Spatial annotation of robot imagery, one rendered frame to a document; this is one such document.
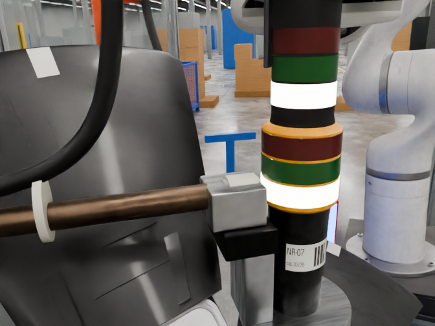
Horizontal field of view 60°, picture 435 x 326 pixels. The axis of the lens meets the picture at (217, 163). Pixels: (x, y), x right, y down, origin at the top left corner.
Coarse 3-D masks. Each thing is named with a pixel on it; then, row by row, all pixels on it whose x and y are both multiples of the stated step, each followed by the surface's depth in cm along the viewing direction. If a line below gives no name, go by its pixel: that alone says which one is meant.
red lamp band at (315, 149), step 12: (264, 132) 20; (264, 144) 20; (276, 144) 19; (288, 144) 19; (300, 144) 19; (312, 144) 19; (324, 144) 19; (336, 144) 19; (276, 156) 19; (288, 156) 19; (300, 156) 19; (312, 156) 19; (324, 156) 19; (336, 156) 19
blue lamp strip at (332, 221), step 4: (336, 204) 57; (332, 208) 57; (336, 208) 57; (332, 212) 58; (336, 212) 57; (332, 216) 58; (332, 220) 58; (332, 224) 58; (328, 228) 59; (332, 228) 58; (328, 232) 59; (332, 232) 59; (328, 236) 59; (332, 236) 59; (328, 240) 59; (332, 240) 59
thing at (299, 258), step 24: (288, 216) 21; (312, 216) 20; (288, 240) 21; (312, 240) 21; (288, 264) 21; (312, 264) 21; (288, 288) 22; (312, 288) 22; (288, 312) 23; (312, 312) 23
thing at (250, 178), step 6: (240, 174) 21; (246, 174) 21; (252, 174) 21; (222, 180) 20; (228, 180) 20; (234, 180) 20; (240, 180) 20; (246, 180) 20; (252, 180) 20; (258, 180) 20
